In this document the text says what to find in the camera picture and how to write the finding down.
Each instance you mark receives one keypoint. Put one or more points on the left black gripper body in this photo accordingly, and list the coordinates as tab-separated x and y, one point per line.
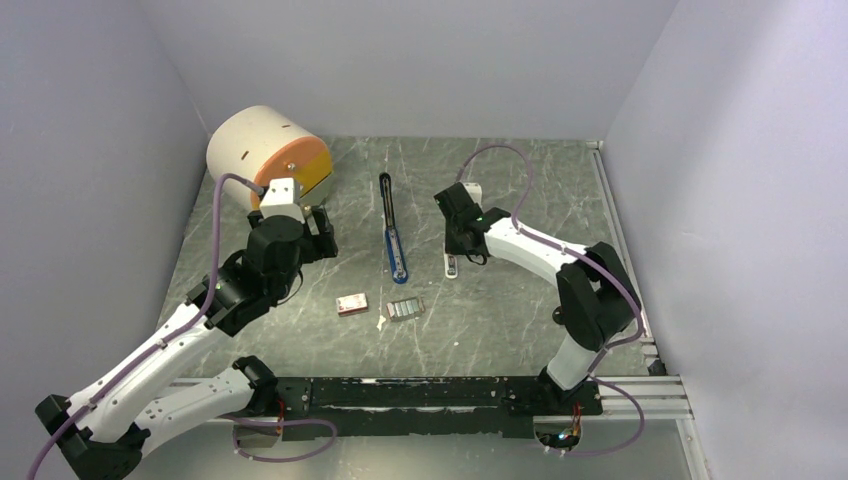
303	247

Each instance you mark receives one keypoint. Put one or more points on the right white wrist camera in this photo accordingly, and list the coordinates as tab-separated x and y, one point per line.
474	190

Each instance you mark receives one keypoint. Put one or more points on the blue black stapler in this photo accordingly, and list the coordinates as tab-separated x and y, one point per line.
397	263

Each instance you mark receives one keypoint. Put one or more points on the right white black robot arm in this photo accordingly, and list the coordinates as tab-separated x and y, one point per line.
597	300

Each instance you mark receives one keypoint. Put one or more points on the round white orange drawer box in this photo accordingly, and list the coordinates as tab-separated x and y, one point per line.
260	144

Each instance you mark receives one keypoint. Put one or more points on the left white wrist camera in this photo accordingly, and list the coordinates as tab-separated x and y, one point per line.
282	198

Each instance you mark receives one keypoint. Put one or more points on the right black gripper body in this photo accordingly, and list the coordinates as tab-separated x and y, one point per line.
452	242

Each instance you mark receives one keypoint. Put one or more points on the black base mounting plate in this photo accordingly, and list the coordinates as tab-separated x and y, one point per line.
401	423

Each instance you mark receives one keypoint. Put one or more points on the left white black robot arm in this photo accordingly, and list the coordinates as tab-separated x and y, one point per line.
105	430

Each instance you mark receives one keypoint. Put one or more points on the red staples box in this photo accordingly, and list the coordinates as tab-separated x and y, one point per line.
351	304

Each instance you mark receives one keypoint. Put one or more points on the right side aluminium rail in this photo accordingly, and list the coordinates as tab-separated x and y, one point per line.
653	361

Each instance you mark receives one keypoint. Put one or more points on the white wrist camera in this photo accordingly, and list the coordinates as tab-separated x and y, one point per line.
474	190
282	198

